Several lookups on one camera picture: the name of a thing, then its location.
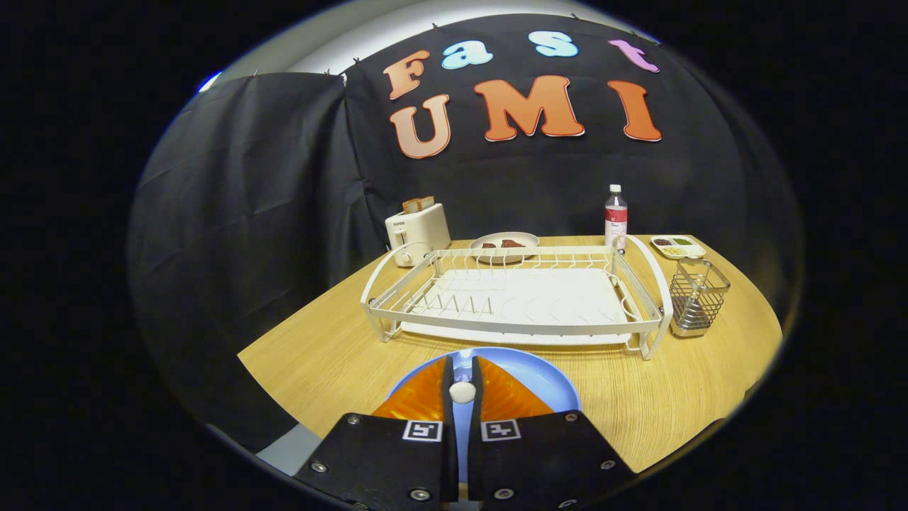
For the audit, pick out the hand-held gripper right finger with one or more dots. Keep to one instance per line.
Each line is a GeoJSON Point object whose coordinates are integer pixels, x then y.
{"type": "Point", "coordinates": [474, 426]}

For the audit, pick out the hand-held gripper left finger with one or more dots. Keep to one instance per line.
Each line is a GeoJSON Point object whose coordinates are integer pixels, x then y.
{"type": "Point", "coordinates": [447, 408]}

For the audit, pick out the metal spoon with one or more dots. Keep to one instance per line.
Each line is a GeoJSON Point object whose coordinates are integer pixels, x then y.
{"type": "Point", "coordinates": [462, 392]}

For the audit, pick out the blue plate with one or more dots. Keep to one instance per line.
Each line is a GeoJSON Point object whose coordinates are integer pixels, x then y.
{"type": "Point", "coordinates": [546, 380]}

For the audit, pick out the white plate with food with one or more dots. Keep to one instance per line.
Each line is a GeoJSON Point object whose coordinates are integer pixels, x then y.
{"type": "Point", "coordinates": [528, 238]}

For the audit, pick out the white divided snack dish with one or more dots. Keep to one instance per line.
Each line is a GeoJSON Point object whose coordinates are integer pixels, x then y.
{"type": "Point", "coordinates": [695, 250]}

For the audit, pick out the white toaster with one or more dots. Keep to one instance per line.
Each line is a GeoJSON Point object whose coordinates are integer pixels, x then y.
{"type": "Point", "coordinates": [425, 227]}

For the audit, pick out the brown toast slice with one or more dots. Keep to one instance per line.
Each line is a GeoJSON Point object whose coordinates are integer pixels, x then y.
{"type": "Point", "coordinates": [426, 203]}
{"type": "Point", "coordinates": [410, 206]}

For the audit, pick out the clear plastic water bottle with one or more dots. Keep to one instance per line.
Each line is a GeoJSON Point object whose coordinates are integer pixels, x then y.
{"type": "Point", "coordinates": [616, 216]}

